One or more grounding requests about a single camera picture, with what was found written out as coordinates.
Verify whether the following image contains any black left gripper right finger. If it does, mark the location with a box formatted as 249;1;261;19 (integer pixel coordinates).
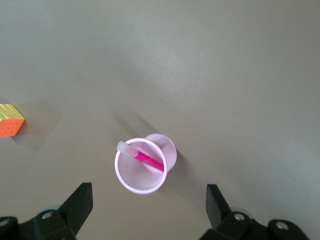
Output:
199;183;311;240

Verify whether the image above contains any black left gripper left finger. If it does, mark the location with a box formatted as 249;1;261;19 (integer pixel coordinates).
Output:
0;182;94;240

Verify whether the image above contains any pink marker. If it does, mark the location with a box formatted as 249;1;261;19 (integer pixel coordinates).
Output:
116;140;165;173

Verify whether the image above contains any pink mesh cup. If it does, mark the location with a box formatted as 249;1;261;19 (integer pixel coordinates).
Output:
114;132;178;195

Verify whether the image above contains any multicoloured puzzle cube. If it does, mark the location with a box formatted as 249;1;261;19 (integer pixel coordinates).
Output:
0;103;27;139

